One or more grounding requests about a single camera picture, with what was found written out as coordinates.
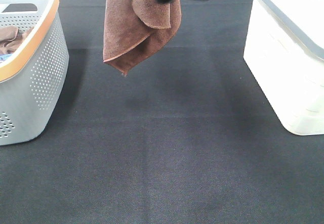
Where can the brown towel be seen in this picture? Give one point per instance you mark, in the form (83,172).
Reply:
(134,30)

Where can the white storage box grey lid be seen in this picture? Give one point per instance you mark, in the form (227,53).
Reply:
(284,51)

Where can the grey perforated laundry basket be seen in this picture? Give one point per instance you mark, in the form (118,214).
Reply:
(33,76)

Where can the brown cloth in basket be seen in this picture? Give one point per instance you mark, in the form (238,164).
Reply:
(11,39)

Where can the blue cloth in basket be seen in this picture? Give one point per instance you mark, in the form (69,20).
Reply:
(4,57)

